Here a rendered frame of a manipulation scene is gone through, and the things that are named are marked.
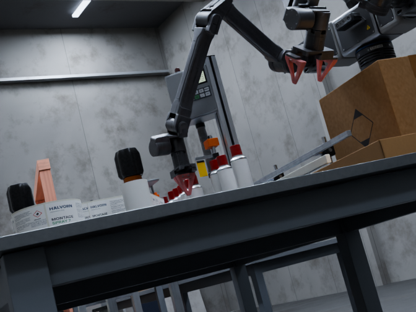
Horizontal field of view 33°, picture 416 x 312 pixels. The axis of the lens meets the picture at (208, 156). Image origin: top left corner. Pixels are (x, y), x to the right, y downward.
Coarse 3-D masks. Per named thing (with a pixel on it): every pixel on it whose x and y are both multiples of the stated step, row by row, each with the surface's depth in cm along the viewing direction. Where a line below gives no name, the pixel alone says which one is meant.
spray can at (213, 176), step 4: (212, 160) 228; (216, 160) 228; (212, 164) 228; (216, 164) 228; (212, 168) 228; (216, 168) 227; (212, 172) 227; (216, 172) 226; (212, 176) 227; (216, 176) 226; (212, 180) 227; (216, 180) 226; (212, 184) 227; (216, 184) 226; (216, 188) 226; (220, 188) 225; (216, 192) 226
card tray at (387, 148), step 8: (400, 136) 129; (408, 136) 130; (376, 144) 128; (384, 144) 127; (392, 144) 128; (400, 144) 129; (408, 144) 129; (360, 152) 133; (368, 152) 131; (376, 152) 129; (384, 152) 127; (392, 152) 128; (400, 152) 128; (408, 152) 129; (344, 160) 138; (352, 160) 136; (360, 160) 134; (368, 160) 131; (328, 168) 144
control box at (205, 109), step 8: (168, 80) 256; (176, 80) 255; (208, 80) 252; (168, 88) 256; (176, 88) 255; (200, 88) 253; (200, 104) 252; (208, 104) 251; (216, 104) 251; (192, 112) 252; (200, 112) 252; (208, 112) 251; (216, 112) 251; (192, 120) 253; (200, 120) 257; (208, 120) 260
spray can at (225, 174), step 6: (222, 156) 223; (222, 162) 223; (222, 168) 222; (228, 168) 222; (222, 174) 222; (228, 174) 221; (222, 180) 221; (228, 180) 221; (234, 180) 222; (222, 186) 222; (228, 186) 221; (234, 186) 221
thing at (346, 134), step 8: (336, 136) 168; (344, 136) 165; (328, 144) 172; (312, 152) 180; (296, 160) 188; (304, 160) 185; (280, 168) 196; (288, 168) 193; (264, 176) 206; (272, 176) 201
